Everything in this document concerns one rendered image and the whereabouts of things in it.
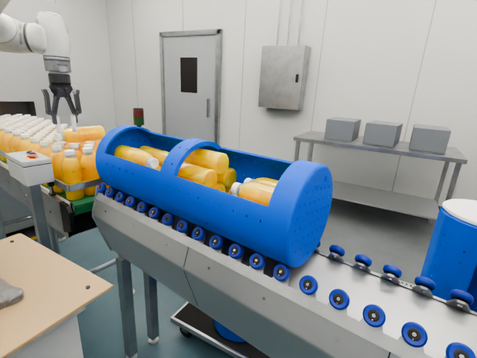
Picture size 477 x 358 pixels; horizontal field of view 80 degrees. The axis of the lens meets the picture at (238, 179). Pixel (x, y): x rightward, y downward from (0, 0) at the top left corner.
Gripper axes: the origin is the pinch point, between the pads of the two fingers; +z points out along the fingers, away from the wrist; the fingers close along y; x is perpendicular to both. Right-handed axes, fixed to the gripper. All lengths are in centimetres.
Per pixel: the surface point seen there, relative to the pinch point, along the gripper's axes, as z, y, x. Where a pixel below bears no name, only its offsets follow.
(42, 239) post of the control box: 51, -14, 6
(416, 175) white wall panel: 75, 349, -104
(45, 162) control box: 13.9, -10.5, -1.8
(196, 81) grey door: -24, 300, 226
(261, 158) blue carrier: 3, 25, -82
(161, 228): 30, 4, -55
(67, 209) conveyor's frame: 34.0, -7.0, -6.9
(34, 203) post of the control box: 33.0, -14.4, 6.2
